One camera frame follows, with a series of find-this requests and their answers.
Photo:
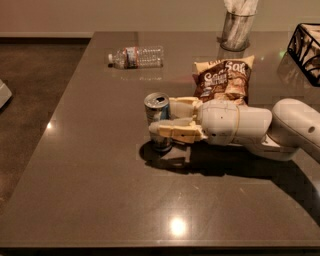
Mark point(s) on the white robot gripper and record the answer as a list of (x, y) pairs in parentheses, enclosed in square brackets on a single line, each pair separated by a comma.
[(218, 121)]

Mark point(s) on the red bull can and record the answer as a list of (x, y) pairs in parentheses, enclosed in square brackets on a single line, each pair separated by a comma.
[(157, 108)]

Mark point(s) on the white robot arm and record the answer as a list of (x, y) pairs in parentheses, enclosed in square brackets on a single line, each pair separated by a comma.
[(275, 134)]

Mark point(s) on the brown yellow chip bag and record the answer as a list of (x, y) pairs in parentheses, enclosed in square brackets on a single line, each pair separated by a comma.
[(225, 79)]

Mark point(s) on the clear plastic water bottle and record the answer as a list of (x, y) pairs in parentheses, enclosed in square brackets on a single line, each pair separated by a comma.
[(137, 57)]

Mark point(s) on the mesh cup with utensils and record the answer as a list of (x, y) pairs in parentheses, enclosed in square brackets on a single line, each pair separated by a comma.
[(238, 23)]

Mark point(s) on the grey object at left edge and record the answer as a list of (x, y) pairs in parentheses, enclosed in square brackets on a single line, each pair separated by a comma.
[(5, 93)]

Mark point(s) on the black wire basket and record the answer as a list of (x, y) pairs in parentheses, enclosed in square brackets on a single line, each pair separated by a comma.
[(304, 48)]

